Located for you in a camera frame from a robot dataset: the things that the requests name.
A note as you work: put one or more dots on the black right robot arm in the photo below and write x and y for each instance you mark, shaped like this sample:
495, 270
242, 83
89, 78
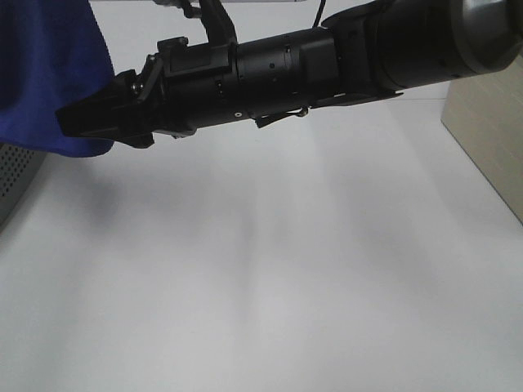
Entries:
363, 54

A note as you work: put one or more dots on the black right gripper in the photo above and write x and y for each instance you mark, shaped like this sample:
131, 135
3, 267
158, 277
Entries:
184, 88

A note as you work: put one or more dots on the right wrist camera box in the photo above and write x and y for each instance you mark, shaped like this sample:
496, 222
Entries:
218, 26

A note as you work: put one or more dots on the blue microfiber towel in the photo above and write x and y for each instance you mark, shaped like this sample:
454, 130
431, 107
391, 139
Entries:
52, 54

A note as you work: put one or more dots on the grey perforated plastic basket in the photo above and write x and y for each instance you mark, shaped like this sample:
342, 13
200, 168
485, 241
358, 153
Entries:
19, 166

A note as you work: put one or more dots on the beige storage box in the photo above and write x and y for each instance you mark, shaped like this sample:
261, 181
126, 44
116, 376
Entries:
484, 116

